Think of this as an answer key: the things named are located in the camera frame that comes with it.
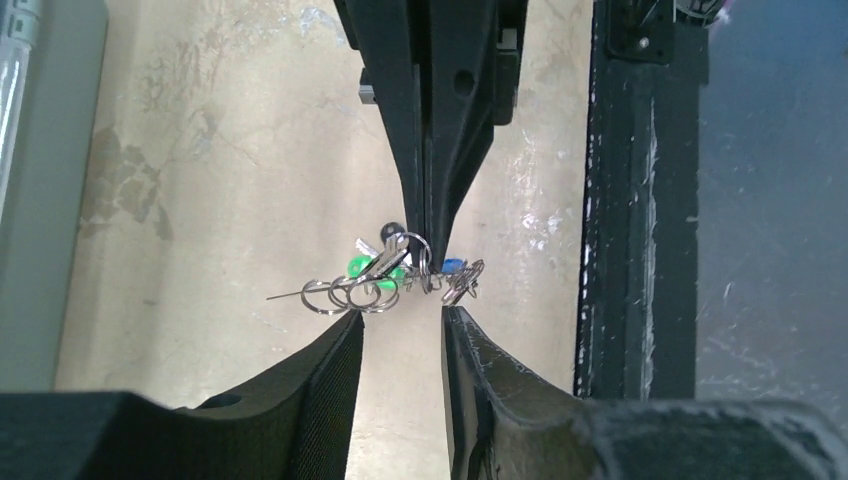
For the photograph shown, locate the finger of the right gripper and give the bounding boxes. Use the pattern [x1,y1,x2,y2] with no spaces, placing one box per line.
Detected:
[420,1,528,271]
[335,0,424,235]

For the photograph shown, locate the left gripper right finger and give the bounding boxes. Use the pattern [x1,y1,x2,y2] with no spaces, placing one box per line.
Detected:
[442,306,847,479]

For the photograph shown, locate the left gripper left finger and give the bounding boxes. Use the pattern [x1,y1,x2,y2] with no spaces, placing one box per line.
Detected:
[1,312,364,479]

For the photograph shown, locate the blue key tag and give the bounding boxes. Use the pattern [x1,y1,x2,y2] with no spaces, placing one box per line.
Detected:
[441,258,465,274]

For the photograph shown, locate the green key tag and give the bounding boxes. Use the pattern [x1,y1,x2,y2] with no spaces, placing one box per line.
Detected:
[347,255,406,291]

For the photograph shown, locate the black key tag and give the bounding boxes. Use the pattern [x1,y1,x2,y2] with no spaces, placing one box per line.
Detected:
[380,222,406,244]

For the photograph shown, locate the silver key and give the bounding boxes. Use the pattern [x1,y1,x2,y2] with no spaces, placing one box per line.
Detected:
[355,232,410,269]

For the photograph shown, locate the clear plastic storage box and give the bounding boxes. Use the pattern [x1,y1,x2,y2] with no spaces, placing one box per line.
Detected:
[1,1,108,393]

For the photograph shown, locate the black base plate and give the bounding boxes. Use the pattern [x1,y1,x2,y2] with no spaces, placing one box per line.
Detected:
[573,1,709,400]

